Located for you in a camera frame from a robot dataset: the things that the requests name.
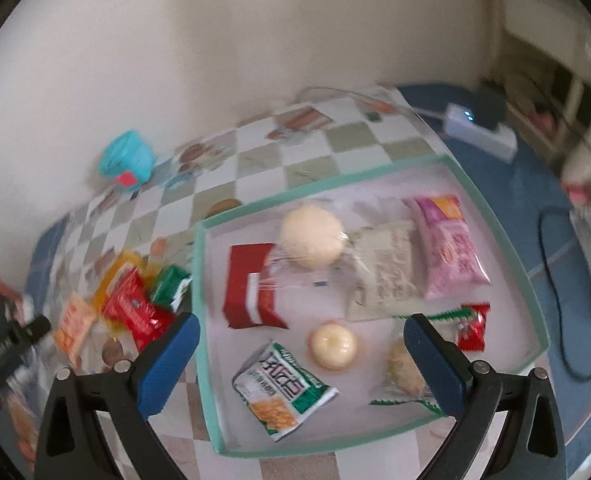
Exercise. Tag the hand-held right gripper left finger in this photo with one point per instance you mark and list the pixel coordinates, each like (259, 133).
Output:
(173, 360)

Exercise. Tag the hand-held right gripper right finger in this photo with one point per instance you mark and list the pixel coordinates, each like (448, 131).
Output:
(428, 360)

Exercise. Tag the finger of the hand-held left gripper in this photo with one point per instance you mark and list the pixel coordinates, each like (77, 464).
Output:
(35, 327)

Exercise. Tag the cookie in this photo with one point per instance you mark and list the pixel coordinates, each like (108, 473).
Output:
(403, 365)

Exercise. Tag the orange snack packet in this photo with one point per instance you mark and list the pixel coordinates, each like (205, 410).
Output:
(75, 327)

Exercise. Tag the small red snack packet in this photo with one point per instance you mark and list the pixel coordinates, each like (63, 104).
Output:
(473, 332)

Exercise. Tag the small round pale bun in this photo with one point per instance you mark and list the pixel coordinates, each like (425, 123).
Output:
(331, 346)

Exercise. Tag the beige cracker packet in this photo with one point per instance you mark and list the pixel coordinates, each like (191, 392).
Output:
(385, 270)

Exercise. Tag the teal-edged shallow tray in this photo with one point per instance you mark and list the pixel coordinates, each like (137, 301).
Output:
(345, 420)

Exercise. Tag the red and white box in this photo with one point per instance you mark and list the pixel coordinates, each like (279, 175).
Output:
(243, 280)

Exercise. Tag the green and white cracker packet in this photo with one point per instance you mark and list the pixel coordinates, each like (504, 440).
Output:
(280, 385)

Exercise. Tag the large red snack packet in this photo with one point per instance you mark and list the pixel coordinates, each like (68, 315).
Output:
(135, 310)

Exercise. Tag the green snack packet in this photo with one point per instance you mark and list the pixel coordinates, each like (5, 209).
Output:
(170, 282)

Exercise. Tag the yellow snack packet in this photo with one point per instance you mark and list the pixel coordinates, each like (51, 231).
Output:
(112, 277)

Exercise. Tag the pink snack packet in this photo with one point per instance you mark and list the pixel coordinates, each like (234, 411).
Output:
(450, 250)

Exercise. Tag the round bun in clear wrapper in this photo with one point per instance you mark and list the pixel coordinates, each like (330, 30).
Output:
(310, 235)

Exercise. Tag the teal plastic container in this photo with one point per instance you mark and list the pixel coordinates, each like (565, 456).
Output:
(125, 157)

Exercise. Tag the checked printed tablecloth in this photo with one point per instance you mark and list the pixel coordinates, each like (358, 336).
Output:
(325, 152)

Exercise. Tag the white power strip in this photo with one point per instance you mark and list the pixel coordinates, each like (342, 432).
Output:
(475, 130)

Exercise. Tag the black adapter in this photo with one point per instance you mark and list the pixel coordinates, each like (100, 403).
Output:
(490, 107)

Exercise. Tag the white shelf unit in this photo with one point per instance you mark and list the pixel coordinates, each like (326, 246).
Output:
(555, 85)

